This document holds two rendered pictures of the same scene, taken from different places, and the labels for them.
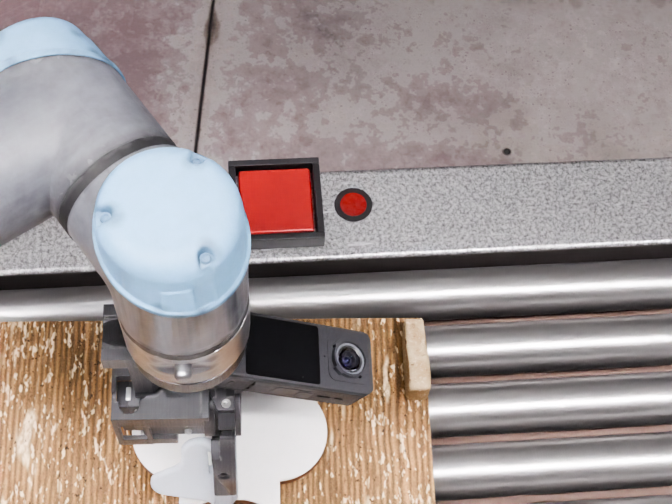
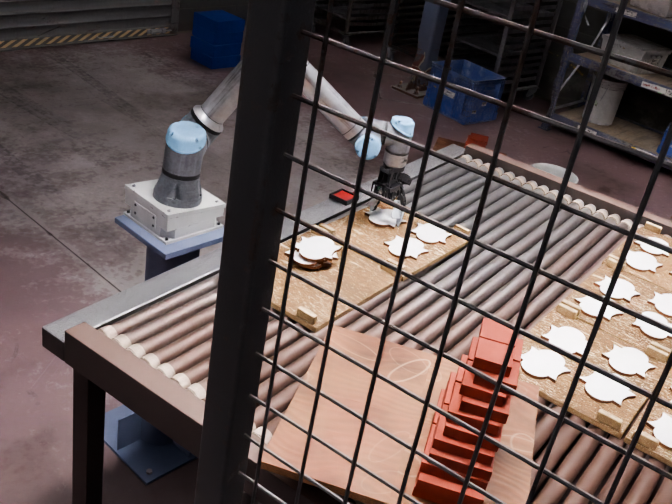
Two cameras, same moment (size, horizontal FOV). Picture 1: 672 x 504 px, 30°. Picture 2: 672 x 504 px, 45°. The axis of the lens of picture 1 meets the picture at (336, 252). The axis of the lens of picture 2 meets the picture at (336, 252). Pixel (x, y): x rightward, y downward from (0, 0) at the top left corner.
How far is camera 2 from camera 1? 2.37 m
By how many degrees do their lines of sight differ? 46
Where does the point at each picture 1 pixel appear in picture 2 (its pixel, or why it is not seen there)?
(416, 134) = not seen: hidden behind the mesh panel
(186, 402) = (395, 184)
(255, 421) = (387, 214)
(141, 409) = (391, 187)
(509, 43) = not seen: hidden behind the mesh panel
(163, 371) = (402, 162)
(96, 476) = (375, 231)
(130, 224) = (403, 121)
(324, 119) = not seen: hidden behind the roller
